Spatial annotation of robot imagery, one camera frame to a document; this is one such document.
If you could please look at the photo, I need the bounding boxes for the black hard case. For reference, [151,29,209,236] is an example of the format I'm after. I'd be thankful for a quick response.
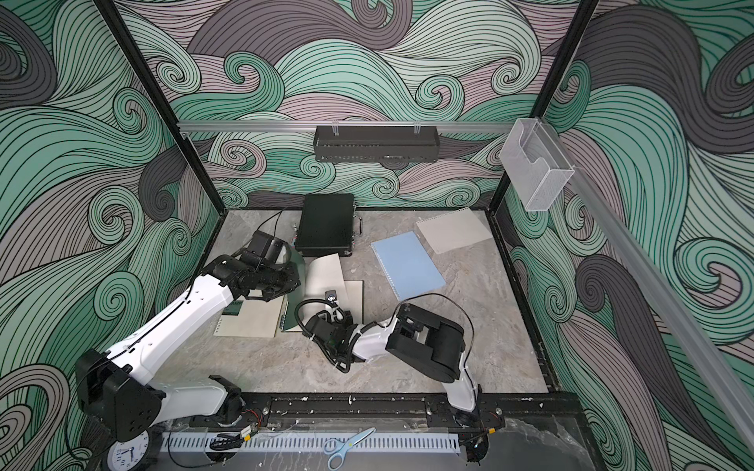
[295,194,357,257]

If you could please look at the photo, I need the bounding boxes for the dark green spiral notebook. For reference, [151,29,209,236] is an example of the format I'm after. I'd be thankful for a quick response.
[279,250,364,333]

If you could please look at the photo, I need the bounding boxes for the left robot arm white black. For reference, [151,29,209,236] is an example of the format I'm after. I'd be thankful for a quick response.
[76,231,304,443]

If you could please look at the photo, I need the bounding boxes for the clear plastic wall holder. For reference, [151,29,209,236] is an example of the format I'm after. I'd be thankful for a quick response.
[499,118,575,212]

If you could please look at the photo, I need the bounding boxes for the torn lined paper page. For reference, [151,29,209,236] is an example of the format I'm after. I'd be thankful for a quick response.
[416,208,493,254]

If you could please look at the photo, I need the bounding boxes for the white slotted cable duct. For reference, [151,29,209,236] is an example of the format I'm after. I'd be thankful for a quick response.
[160,432,461,455]

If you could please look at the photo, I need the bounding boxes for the round analog clock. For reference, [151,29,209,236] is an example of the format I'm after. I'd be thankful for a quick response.
[103,431,150,471]

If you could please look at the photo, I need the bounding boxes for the aluminium rail back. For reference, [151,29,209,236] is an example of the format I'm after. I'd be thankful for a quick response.
[177,119,514,135]

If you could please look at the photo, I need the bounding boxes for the beige spiral notebook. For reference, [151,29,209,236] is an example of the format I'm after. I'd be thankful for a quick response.
[214,296,288,339]

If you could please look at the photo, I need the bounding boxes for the light blue scissors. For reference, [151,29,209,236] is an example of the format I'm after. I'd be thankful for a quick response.
[323,427,376,471]

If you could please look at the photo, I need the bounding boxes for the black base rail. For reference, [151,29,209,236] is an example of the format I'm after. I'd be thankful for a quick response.
[236,392,586,431]

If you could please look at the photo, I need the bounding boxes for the black wall tray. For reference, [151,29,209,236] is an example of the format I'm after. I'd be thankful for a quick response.
[313,125,441,163]

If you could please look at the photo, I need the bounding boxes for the aluminium rail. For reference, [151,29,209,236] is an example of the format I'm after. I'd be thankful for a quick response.
[177,119,514,135]
[552,131,753,449]

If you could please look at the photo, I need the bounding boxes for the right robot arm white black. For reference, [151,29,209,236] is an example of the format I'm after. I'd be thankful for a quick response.
[294,298,477,413]

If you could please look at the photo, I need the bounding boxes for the aluminium rail right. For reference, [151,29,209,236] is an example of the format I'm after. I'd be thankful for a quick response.
[552,131,753,449]

